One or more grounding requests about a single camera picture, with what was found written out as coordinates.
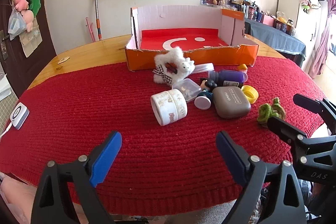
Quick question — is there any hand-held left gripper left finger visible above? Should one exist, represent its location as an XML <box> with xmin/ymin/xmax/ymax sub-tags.
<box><xmin>31</xmin><ymin>131</ymin><xmax>122</xmax><ymax>224</ymax></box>

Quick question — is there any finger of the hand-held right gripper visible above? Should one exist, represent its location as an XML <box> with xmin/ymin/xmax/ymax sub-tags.
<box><xmin>293</xmin><ymin>94</ymin><xmax>336</xmax><ymax>134</ymax></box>
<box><xmin>267</xmin><ymin>116</ymin><xmax>336</xmax><ymax>165</ymax></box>

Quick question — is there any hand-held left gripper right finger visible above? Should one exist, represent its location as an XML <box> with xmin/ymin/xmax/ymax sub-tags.
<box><xmin>216</xmin><ymin>131</ymin><xmax>306</xmax><ymax>224</ymax></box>

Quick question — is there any green knitted cabbage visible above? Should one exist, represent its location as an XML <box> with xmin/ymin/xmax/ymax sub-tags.
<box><xmin>258</xmin><ymin>97</ymin><xmax>286</xmax><ymax>126</ymax></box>

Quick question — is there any yellow bottle cap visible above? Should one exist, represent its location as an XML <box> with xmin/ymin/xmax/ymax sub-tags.
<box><xmin>241</xmin><ymin>85</ymin><xmax>259</xmax><ymax>104</ymax></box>

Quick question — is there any grey eyeshadow case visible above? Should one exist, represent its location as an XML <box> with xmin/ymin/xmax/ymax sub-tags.
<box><xmin>212</xmin><ymin>86</ymin><xmax>251</xmax><ymax>119</ymax></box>

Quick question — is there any dark-haired figurine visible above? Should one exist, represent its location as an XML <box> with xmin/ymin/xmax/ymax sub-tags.
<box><xmin>194</xmin><ymin>78</ymin><xmax>218</xmax><ymax>110</ymax></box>

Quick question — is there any purple bottle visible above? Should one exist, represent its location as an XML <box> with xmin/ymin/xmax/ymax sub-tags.
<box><xmin>209</xmin><ymin>70</ymin><xmax>248</xmax><ymax>88</ymax></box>

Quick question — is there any white washi tape roll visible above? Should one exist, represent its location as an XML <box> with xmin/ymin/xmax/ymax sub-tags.
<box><xmin>150</xmin><ymin>89</ymin><xmax>188</xmax><ymax>126</ymax></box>

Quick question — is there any small clear plastic box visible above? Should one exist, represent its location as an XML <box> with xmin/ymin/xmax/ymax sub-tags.
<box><xmin>172</xmin><ymin>79</ymin><xmax>202</xmax><ymax>102</ymax></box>

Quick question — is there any clear plastic lid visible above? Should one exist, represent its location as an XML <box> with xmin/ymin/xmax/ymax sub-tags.
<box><xmin>194</xmin><ymin>63</ymin><xmax>214</xmax><ymax>73</ymax></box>

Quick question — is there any orange cardboard box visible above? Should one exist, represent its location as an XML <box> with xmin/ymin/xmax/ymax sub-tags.
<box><xmin>125</xmin><ymin>5</ymin><xmax>259</xmax><ymax>72</ymax></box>

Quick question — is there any white plush bunny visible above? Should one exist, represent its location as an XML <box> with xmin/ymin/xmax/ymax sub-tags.
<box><xmin>153</xmin><ymin>47</ymin><xmax>195</xmax><ymax>87</ymax></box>

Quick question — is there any red knitted blanket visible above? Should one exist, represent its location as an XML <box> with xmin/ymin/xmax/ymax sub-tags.
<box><xmin>0</xmin><ymin>55</ymin><xmax>326</xmax><ymax>215</ymax></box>

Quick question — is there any pink curtain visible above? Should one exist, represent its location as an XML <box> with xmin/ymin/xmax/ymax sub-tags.
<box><xmin>308</xmin><ymin>0</ymin><xmax>336</xmax><ymax>79</ymax></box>

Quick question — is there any dark cloth covered side table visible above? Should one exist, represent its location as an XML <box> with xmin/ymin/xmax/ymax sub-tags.
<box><xmin>244</xmin><ymin>18</ymin><xmax>306</xmax><ymax>67</ymax></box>

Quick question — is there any white grey charger pad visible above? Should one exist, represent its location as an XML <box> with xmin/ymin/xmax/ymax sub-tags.
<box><xmin>9</xmin><ymin>102</ymin><xmax>30</xmax><ymax>130</ymax></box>

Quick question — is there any pink cloth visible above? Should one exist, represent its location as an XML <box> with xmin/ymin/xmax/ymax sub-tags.
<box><xmin>0</xmin><ymin>174</ymin><xmax>34</xmax><ymax>224</ymax></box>

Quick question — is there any row of bottles and cups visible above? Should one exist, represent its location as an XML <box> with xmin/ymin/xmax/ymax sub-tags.
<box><xmin>223</xmin><ymin>0</ymin><xmax>297</xmax><ymax>35</ymax></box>

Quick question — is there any pink plastic hanger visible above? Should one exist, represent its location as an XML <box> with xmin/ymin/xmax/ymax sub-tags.
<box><xmin>85</xmin><ymin>17</ymin><xmax>96</xmax><ymax>43</ymax></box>

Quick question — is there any beige hanging organizer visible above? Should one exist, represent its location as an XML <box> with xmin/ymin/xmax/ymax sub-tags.
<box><xmin>20</xmin><ymin>25</ymin><xmax>43</xmax><ymax>58</ymax></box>

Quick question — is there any silver orange mop stick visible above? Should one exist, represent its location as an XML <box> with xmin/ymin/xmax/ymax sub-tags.
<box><xmin>93</xmin><ymin>0</ymin><xmax>102</xmax><ymax>41</ymax></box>

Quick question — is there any pale pink plush toy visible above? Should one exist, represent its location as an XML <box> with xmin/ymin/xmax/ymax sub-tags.
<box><xmin>22</xmin><ymin>10</ymin><xmax>34</xmax><ymax>31</ymax></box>

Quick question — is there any clear plastic bag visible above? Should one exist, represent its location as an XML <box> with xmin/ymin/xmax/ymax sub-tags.
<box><xmin>8</xmin><ymin>7</ymin><xmax>27</xmax><ymax>41</ymax></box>

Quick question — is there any green plush toy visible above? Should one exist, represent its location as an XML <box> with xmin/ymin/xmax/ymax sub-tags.
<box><xmin>29</xmin><ymin>0</ymin><xmax>41</xmax><ymax>17</ymax></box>

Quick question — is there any pink plush toy with face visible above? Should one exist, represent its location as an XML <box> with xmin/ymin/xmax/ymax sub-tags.
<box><xmin>13</xmin><ymin>0</ymin><xmax>29</xmax><ymax>11</ymax></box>

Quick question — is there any white cable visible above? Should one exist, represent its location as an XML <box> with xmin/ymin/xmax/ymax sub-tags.
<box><xmin>0</xmin><ymin>123</ymin><xmax>13</xmax><ymax>139</ymax></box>

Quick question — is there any metal door handle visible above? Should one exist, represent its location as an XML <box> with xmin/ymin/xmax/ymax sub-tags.
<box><xmin>0</xmin><ymin>30</ymin><xmax>8</xmax><ymax>59</ymax></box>

